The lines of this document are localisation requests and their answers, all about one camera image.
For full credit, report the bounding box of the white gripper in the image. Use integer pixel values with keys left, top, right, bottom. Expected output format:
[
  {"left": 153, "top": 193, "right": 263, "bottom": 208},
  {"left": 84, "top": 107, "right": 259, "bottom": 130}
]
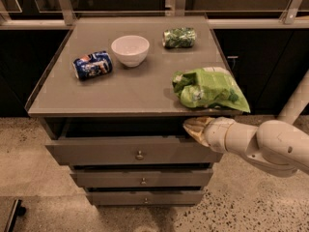
[{"left": 183, "top": 116, "right": 236, "bottom": 153}]

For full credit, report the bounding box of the grey top drawer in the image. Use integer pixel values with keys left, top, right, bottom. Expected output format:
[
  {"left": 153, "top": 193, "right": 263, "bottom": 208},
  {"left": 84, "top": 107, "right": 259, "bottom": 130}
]
[{"left": 44, "top": 117, "right": 224, "bottom": 166}]

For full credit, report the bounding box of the grey drawer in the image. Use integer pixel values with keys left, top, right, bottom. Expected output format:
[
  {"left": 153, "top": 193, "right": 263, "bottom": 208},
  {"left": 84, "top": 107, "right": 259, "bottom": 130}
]
[
  {"left": 86, "top": 190, "right": 204, "bottom": 206},
  {"left": 70, "top": 168, "right": 213, "bottom": 188},
  {"left": 44, "top": 117, "right": 224, "bottom": 166}
]

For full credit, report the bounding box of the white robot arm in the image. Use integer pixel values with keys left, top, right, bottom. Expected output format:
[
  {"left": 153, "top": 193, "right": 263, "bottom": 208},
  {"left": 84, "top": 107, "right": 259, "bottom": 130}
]
[{"left": 183, "top": 75, "right": 309, "bottom": 177}]

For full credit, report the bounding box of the grey middle drawer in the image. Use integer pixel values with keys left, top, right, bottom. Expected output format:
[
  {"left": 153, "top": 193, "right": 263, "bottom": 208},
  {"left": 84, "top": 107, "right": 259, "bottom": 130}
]
[{"left": 70, "top": 168, "right": 213, "bottom": 188}]

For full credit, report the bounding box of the grey bottom drawer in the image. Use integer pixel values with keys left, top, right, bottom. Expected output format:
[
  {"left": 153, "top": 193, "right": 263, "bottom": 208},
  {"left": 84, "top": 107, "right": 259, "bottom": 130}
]
[{"left": 86, "top": 190, "right": 204, "bottom": 206}]

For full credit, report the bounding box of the grey drawer cabinet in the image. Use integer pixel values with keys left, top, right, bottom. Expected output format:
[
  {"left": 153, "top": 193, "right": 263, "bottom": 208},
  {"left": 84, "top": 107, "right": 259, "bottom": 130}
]
[{"left": 24, "top": 15, "right": 243, "bottom": 207}]

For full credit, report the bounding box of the green chip bag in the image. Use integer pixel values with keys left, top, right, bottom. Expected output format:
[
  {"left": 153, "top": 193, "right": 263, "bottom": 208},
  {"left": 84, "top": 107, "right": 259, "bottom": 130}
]
[{"left": 172, "top": 67, "right": 250, "bottom": 112}]

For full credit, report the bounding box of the green soda can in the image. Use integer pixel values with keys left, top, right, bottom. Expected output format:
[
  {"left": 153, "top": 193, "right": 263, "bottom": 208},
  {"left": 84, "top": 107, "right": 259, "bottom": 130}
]
[{"left": 162, "top": 27, "right": 197, "bottom": 48}]

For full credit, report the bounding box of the white ceramic bowl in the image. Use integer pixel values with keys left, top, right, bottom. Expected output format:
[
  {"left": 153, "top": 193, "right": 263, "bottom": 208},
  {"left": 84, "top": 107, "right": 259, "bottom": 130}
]
[{"left": 111, "top": 35, "right": 150, "bottom": 67}]

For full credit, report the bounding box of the blue soda can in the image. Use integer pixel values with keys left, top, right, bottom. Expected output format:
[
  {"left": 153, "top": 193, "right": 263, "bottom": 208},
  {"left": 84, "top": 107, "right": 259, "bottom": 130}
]
[{"left": 72, "top": 51, "right": 113, "bottom": 80}]

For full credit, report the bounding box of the black wheeled base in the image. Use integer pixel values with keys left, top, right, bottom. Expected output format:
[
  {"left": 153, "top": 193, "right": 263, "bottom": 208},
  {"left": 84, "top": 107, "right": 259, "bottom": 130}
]
[{"left": 3, "top": 199, "right": 27, "bottom": 232}]

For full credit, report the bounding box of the metal railing frame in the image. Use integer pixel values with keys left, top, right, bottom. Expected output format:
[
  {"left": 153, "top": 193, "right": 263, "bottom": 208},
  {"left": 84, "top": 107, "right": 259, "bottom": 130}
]
[{"left": 0, "top": 0, "right": 309, "bottom": 30}]

